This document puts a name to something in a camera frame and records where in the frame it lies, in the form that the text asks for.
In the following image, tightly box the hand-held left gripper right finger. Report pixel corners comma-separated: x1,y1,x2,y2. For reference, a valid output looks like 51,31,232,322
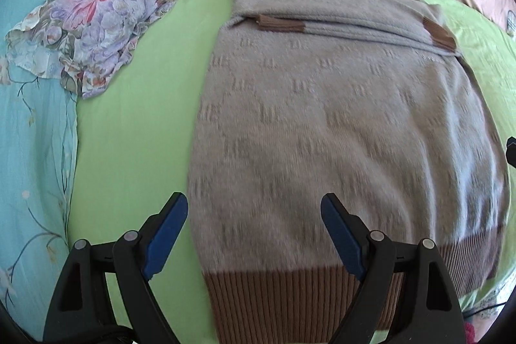
320,193,465,344

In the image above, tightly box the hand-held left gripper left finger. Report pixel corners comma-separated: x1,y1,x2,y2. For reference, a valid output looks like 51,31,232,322
42,192,190,344

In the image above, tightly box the beige knit sweater brown trim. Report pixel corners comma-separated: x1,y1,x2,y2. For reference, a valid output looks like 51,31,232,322
187,0,511,344

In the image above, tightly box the green bed sheet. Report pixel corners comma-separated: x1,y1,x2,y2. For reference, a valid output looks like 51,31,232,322
66,0,516,344

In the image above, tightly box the turquoise floral bed sheet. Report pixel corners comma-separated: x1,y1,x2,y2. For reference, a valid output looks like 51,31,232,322
0,0,134,340

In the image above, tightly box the floral ruffled cloth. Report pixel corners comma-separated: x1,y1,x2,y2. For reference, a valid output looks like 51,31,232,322
5,0,209,100

